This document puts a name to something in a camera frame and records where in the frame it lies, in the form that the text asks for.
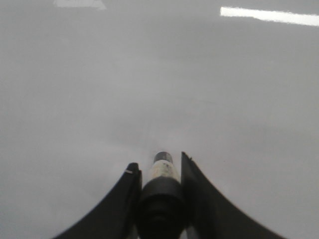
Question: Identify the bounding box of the white whiteboard with aluminium frame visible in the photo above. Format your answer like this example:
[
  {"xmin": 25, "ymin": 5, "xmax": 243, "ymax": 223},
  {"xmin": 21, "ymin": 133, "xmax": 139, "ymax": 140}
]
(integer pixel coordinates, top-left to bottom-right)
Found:
[{"xmin": 0, "ymin": 0, "xmax": 319, "ymax": 239}]

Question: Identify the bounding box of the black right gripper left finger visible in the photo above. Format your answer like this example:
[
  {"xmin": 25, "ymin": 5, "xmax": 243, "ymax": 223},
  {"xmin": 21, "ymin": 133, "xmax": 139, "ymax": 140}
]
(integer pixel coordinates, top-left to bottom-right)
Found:
[{"xmin": 55, "ymin": 162, "xmax": 142, "ymax": 239}]

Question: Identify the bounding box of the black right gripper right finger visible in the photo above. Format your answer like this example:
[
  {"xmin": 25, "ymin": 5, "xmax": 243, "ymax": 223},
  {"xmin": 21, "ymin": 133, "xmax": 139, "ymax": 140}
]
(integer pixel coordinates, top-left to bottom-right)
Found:
[{"xmin": 181, "ymin": 152, "xmax": 283, "ymax": 239}]

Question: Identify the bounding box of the black and white marker pen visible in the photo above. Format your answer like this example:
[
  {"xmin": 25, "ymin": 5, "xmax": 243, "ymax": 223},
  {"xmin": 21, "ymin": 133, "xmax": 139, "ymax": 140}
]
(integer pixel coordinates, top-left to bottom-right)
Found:
[{"xmin": 136, "ymin": 151, "xmax": 187, "ymax": 239}]

